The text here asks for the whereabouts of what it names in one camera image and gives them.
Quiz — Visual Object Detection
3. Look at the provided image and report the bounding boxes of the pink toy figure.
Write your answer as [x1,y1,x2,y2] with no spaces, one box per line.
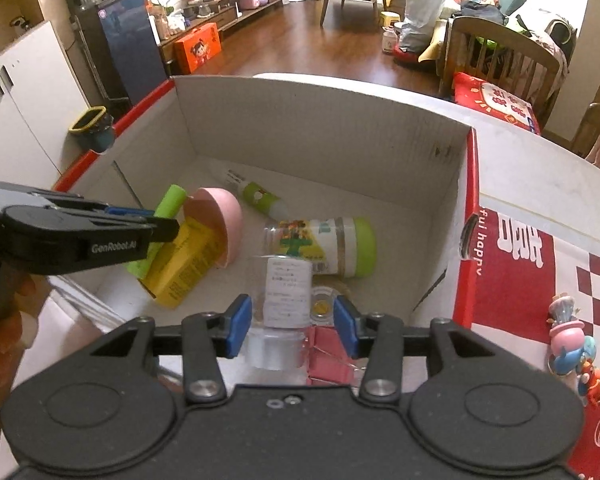
[547,292,585,376]

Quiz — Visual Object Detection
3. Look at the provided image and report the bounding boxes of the green cylinder stick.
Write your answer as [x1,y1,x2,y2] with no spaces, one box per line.
[126,184,187,280]

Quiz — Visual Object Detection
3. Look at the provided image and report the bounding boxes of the yellow small box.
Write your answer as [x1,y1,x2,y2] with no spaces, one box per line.
[140,218,222,309]

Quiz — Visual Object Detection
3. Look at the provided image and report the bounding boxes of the pink bowl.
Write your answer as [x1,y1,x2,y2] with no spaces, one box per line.
[183,188,244,269]

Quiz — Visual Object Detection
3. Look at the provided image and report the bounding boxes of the green lid jar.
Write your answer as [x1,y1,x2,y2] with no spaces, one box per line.
[263,217,377,278]

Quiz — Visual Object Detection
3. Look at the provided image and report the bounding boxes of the clear plastic bottle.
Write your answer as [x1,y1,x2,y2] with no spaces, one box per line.
[246,255,313,372]

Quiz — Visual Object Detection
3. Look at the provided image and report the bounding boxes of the white green tube bottle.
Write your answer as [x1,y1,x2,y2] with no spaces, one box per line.
[221,169,290,221]

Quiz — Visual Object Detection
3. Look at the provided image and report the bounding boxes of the red toy figure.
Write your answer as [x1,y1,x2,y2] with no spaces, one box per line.
[577,360,600,406]

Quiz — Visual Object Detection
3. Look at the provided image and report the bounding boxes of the blue white toy figure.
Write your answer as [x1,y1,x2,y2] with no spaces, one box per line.
[576,335,597,375]

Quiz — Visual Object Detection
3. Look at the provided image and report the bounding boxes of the person's left hand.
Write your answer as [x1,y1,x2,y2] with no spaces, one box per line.
[0,273,42,388]

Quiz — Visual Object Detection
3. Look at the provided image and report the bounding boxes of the green trash bin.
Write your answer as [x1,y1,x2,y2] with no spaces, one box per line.
[68,106,116,154]

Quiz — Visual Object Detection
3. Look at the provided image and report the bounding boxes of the white cabinet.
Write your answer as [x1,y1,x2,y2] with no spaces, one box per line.
[0,22,88,188]

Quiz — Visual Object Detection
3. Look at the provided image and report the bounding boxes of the red patterned table mat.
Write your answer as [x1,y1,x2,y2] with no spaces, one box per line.
[471,209,600,479]

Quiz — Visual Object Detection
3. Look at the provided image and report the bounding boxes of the pink paper packet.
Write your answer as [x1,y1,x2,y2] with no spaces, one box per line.
[306,326,364,387]

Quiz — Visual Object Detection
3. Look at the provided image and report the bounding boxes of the orange gift box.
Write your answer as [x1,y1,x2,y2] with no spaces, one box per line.
[173,22,222,75]

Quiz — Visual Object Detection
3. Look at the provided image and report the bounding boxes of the red cardboard box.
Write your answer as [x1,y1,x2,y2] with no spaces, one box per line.
[51,74,481,361]

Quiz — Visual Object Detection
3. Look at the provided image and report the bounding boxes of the wooden tv cabinet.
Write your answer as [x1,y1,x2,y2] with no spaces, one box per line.
[158,0,283,68]

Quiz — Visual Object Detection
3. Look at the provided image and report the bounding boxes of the wooden chair with towel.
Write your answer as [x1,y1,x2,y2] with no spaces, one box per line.
[571,102,600,159]

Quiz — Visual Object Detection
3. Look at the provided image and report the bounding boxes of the red printed bag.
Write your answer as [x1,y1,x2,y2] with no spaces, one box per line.
[453,73,541,136]

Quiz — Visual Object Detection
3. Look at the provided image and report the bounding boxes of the wooden crib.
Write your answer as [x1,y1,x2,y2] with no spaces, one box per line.
[439,16,568,125]

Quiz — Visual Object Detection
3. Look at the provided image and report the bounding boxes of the white plastic bag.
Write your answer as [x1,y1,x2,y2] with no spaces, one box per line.
[399,0,445,53]

